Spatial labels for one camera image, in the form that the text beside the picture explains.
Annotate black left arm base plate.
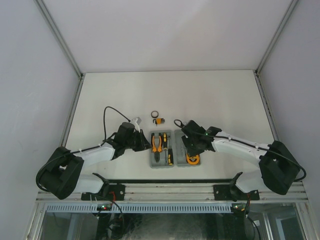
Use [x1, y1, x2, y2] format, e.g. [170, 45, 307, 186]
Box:
[81, 183, 126, 202]

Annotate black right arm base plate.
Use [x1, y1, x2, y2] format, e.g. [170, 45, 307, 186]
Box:
[213, 184, 260, 202]

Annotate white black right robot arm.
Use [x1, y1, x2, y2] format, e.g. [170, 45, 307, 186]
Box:
[174, 119, 307, 202]

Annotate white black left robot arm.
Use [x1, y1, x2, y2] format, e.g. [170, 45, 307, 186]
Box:
[35, 117, 151, 200]

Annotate orange hex key set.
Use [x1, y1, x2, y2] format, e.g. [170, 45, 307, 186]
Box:
[153, 118, 166, 125]

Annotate black right camera cable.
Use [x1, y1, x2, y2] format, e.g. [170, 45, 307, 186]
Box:
[173, 119, 307, 183]

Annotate left aluminium frame post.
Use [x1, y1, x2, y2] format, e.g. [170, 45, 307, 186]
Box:
[33, 0, 83, 79]

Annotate grey slotted cable duct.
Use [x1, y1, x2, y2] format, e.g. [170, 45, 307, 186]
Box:
[45, 202, 232, 214]

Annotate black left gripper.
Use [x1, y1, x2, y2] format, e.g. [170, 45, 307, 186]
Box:
[124, 129, 152, 152]

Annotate short yellow black screwdriver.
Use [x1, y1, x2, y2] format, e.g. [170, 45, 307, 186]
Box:
[167, 148, 174, 166]

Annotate black camera cable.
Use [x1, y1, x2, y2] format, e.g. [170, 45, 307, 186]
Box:
[173, 119, 307, 183]
[35, 106, 132, 192]

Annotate grey plastic tool case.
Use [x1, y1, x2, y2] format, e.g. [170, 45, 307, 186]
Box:
[149, 130, 201, 168]

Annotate black electrical tape roll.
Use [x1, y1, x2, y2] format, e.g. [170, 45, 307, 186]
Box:
[150, 110, 159, 119]

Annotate right aluminium frame post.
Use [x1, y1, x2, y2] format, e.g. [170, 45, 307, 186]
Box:
[255, 0, 300, 75]

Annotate aluminium frame post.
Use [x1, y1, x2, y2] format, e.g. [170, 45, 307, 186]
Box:
[255, 0, 300, 75]
[33, 0, 83, 79]

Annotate long black yellow screwdriver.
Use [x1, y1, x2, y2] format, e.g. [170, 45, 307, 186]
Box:
[162, 132, 168, 162]

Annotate aluminium front rail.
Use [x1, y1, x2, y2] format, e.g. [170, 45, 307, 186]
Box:
[34, 181, 309, 203]

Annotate black left camera cable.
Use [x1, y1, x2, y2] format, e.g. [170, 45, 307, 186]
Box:
[35, 106, 132, 192]

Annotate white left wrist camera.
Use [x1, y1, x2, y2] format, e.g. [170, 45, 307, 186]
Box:
[129, 117, 142, 132]

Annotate orange black pliers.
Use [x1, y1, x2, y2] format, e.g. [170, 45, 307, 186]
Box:
[151, 133, 163, 163]

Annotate orange tape measure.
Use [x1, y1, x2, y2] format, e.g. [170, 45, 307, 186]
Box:
[186, 153, 200, 166]

